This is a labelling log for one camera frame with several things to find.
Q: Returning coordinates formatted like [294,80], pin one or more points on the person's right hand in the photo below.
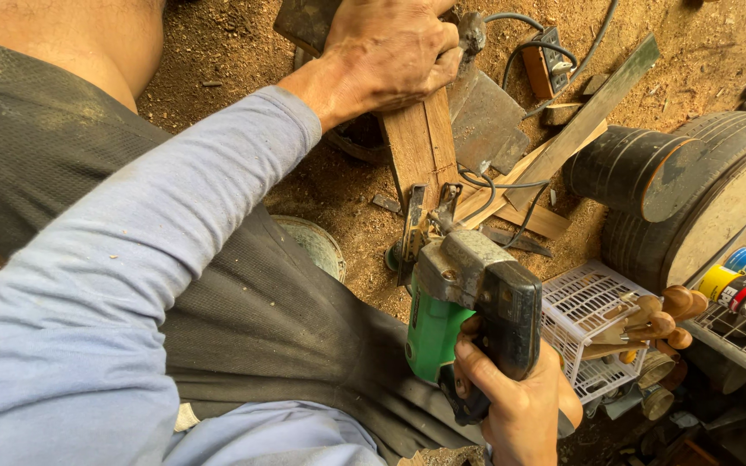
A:
[528,408]

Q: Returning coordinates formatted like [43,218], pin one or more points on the person's left hand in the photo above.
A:
[379,58]

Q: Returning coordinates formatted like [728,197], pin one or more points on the person's left fingers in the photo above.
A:
[445,65]

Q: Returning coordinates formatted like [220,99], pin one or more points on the brown wooden plank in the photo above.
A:
[419,139]

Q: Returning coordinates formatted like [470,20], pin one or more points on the green electric jigsaw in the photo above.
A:
[470,285]

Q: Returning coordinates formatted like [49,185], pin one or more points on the dark metal hammer head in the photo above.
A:
[471,32]

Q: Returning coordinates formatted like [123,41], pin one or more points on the grey metal plate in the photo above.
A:
[486,120]

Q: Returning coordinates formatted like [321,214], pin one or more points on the orange and black power strip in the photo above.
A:
[546,61]

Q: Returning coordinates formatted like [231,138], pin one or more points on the dark round rim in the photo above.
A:
[357,139]

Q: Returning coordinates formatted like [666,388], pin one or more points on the small wooden block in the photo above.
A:
[561,113]

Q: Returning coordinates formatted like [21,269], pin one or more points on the light wooden strip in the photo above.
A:
[515,175]

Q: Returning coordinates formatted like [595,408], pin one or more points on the dark flat slab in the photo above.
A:
[305,22]

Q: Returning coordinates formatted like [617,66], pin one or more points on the small grey metal scrap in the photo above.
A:
[386,203]

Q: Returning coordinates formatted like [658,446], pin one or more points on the long flat metal ruler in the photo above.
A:
[590,116]

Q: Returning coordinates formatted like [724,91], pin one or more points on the short flat wood offcut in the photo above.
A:
[538,220]

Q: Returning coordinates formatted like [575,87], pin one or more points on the dark metal blade piece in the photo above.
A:
[515,239]

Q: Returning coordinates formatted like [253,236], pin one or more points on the black rubber cylinder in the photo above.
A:
[625,168]

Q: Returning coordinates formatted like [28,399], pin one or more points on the grey metal bucket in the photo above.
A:
[315,243]

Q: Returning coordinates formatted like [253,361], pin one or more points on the white plastic basket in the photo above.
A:
[580,304]

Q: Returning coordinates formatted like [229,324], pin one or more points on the person's dark grey shorts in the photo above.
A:
[269,310]

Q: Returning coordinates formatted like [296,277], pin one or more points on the black rubber tyre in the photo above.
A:
[729,200]

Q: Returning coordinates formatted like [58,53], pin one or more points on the yellow and black spray can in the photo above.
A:
[732,288]

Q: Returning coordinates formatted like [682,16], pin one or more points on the small round metal tin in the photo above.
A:
[656,369]
[658,402]

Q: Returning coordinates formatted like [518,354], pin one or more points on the person's bare leg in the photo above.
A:
[75,39]

